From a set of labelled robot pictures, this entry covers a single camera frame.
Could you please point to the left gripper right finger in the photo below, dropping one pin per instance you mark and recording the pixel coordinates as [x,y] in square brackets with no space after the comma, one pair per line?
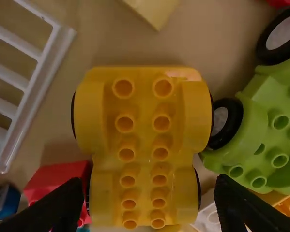
[244,212]

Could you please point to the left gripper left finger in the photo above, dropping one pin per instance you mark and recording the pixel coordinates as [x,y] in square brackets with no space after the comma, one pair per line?
[55,210]

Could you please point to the yellow toy car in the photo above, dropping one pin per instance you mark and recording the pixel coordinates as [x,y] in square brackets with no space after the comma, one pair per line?
[142,145]

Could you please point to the red toy brick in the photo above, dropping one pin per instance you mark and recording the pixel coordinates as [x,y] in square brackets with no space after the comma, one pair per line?
[55,174]

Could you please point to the blue toy brick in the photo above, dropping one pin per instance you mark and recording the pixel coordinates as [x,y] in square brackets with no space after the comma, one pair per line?
[10,200]

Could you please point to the green toy car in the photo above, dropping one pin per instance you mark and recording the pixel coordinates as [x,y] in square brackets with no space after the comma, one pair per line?
[268,101]

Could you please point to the white fence toy brick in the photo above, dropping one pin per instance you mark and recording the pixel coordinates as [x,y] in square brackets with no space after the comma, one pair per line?
[60,38]

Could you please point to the tan tray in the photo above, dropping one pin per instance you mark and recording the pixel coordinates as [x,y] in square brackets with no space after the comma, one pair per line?
[207,43]

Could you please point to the red toy car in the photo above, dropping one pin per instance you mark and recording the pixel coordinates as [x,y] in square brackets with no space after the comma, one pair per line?
[282,2]

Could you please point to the pale yellow toy brick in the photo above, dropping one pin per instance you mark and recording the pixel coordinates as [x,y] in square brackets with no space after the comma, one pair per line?
[154,12]

